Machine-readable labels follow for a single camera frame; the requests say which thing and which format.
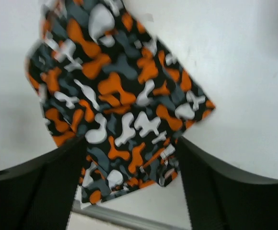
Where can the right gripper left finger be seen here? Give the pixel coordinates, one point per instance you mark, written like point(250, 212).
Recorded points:
point(39, 194)

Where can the orange camouflage shorts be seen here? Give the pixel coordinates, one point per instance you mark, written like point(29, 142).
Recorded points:
point(100, 75)

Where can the aluminium front rail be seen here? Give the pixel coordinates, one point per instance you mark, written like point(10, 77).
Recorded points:
point(121, 219)

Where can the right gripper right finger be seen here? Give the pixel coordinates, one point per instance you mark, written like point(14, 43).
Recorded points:
point(220, 196)

